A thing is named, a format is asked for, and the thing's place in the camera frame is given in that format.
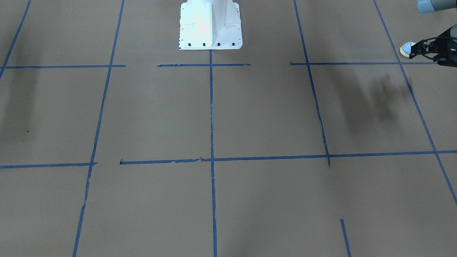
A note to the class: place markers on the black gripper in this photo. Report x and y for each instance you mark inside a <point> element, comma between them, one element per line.
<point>448,50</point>

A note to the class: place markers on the white blue call bell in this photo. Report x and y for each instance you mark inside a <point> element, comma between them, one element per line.
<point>406,49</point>

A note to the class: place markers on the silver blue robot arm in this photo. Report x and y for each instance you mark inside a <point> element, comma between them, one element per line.
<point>429,6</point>

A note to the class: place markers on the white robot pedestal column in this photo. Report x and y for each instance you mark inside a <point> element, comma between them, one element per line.
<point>210,24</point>

